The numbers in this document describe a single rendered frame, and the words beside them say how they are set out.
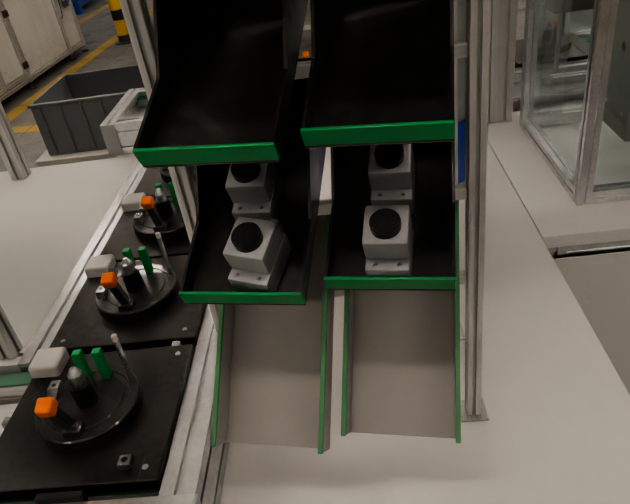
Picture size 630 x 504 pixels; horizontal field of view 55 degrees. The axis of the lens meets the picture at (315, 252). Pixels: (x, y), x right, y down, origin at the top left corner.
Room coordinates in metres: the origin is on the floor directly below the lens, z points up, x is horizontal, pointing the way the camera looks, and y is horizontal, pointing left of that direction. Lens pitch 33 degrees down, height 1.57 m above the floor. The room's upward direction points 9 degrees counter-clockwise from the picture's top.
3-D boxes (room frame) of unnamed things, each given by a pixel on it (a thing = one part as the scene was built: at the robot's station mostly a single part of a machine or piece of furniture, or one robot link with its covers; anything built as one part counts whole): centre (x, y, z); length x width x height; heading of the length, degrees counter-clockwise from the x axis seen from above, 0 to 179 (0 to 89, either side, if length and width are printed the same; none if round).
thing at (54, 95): (2.71, 0.75, 0.73); 0.62 x 0.42 x 0.23; 84
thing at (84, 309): (0.86, 0.31, 1.01); 0.24 x 0.24 x 0.13; 84
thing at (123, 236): (1.11, 0.29, 1.01); 0.24 x 0.24 x 0.13; 84
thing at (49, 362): (0.71, 0.42, 0.97); 0.05 x 0.05 x 0.04; 84
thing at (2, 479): (0.61, 0.34, 0.96); 0.24 x 0.24 x 0.02; 84
